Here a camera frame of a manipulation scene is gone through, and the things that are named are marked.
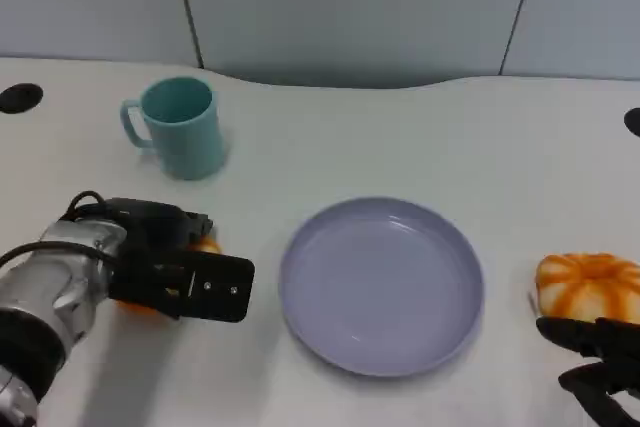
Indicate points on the pale green mug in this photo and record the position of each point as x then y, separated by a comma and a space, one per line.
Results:
190, 147

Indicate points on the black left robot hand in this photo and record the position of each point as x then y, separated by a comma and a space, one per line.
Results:
210, 287

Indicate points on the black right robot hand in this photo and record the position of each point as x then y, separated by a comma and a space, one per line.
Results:
615, 347

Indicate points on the lilac plate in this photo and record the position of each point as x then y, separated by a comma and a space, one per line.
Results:
380, 287

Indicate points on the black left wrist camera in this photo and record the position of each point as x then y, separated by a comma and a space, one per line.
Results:
155, 219

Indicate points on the orange and white bread roll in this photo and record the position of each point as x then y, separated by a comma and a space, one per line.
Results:
587, 282
207, 246

